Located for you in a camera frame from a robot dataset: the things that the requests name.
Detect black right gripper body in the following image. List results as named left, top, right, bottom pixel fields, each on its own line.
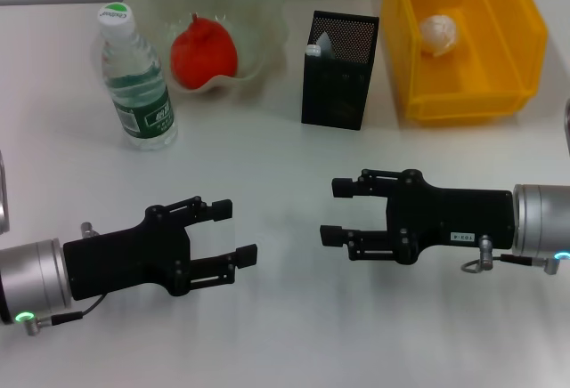
left=385, top=168, right=517, bottom=265

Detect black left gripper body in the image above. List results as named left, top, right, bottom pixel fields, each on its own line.
left=62, top=204, right=193, bottom=303

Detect clear bottle with green label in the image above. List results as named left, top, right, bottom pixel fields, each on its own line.
left=96, top=1, right=178, bottom=151

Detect grey pen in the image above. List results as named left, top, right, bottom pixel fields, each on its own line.
left=316, top=30, right=338, bottom=60

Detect red-orange fruit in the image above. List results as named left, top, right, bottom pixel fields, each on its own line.
left=170, top=12, right=239, bottom=90

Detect white paper ball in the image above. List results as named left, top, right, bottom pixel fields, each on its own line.
left=418, top=13, right=460, bottom=56

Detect black mesh pen holder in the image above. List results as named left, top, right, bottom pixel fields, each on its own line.
left=300, top=9, right=380, bottom=131

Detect pale green glass fruit bowl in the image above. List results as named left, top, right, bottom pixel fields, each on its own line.
left=122, top=0, right=289, bottom=101

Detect yellow plastic bin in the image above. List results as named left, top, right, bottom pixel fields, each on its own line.
left=380, top=0, right=549, bottom=125

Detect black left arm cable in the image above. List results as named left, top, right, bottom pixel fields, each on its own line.
left=21, top=294, right=108, bottom=336

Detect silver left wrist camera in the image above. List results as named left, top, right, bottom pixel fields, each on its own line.
left=0, top=151, right=11, bottom=236

